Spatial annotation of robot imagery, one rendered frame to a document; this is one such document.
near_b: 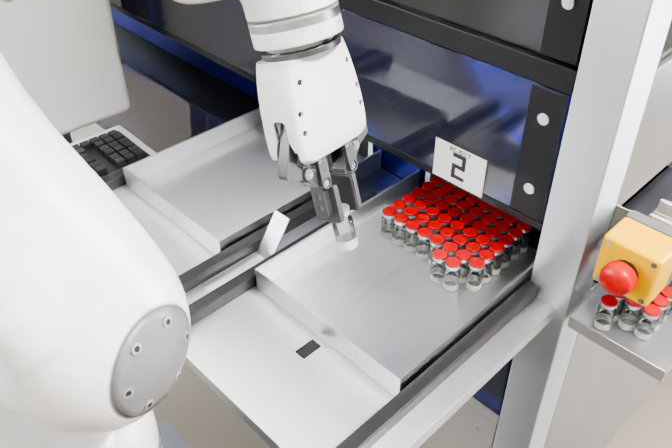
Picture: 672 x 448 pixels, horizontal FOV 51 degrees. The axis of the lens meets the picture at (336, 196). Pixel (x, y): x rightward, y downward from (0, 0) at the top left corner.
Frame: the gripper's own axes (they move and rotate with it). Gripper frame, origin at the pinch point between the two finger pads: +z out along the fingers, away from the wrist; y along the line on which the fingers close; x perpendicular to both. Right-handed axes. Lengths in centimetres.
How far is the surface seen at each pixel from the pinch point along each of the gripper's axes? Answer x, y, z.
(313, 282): -18.5, -10.5, 20.5
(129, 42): -104, -48, -6
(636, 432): -6, -94, 113
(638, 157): 17.4, -35.1, 9.6
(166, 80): -83, -41, 1
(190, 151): -54, -22, 8
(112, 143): -77, -21, 7
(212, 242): -32.6, -6.2, 14.1
